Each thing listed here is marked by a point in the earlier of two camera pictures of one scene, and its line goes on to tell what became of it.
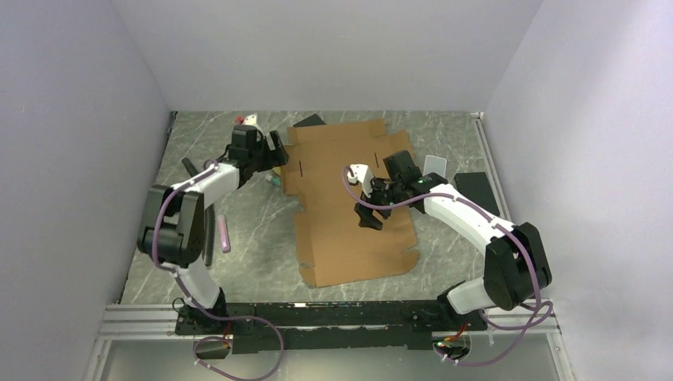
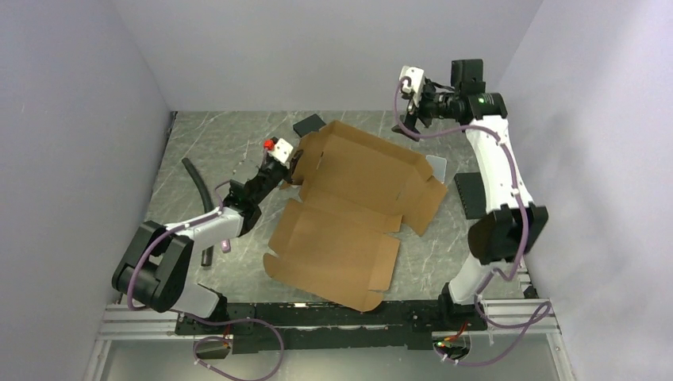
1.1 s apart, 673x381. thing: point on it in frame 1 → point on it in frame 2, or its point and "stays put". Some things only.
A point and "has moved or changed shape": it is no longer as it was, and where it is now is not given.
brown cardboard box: [333, 247] has moved or changed shape
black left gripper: [276, 157] → [286, 171]
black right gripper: [367, 217] → [408, 121]
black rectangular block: [475, 186] stays put
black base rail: [274, 327] stays put
